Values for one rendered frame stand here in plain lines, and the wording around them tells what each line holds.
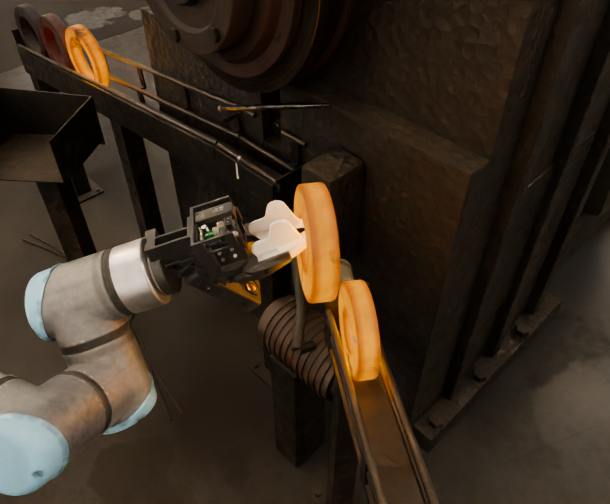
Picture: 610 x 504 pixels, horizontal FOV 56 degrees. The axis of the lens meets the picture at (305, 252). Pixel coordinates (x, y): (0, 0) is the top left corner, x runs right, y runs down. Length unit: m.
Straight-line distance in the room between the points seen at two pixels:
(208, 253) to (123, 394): 0.21
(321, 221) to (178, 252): 0.18
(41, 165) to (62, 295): 0.81
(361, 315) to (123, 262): 0.34
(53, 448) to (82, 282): 0.19
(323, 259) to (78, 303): 0.30
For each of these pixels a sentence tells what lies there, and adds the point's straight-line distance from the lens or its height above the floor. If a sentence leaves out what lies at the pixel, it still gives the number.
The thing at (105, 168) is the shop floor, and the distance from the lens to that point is 2.56.
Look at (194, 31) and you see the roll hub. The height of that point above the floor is 1.02.
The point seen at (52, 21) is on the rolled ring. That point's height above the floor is 0.74.
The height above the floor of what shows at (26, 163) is 0.60.
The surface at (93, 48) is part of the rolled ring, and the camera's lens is 1.74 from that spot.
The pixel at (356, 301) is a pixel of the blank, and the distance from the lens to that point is 0.83.
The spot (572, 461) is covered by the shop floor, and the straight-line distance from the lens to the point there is 1.71.
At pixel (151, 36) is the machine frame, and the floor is 0.81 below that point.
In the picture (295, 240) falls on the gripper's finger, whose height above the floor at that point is 0.93.
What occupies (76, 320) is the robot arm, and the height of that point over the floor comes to 0.86.
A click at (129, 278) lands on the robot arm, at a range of 0.72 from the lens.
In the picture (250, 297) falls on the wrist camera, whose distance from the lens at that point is 0.77.
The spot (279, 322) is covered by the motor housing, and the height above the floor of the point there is 0.52.
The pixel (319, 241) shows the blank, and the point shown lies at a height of 0.96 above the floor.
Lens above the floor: 1.41
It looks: 44 degrees down
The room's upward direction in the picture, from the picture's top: straight up
